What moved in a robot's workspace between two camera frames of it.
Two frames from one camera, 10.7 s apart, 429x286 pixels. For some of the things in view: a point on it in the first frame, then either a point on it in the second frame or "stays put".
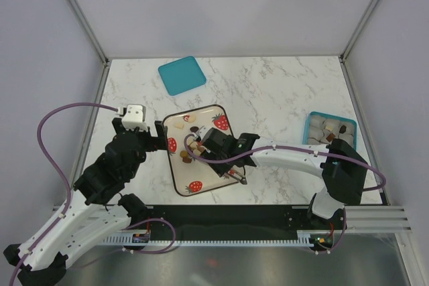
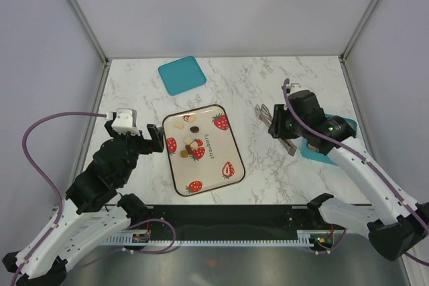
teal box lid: [181, 74] stays put
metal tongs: [237, 177] to [264, 114]
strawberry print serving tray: [192, 176] stays put
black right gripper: [220, 169] to [277, 128]
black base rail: [226, 222] stays put
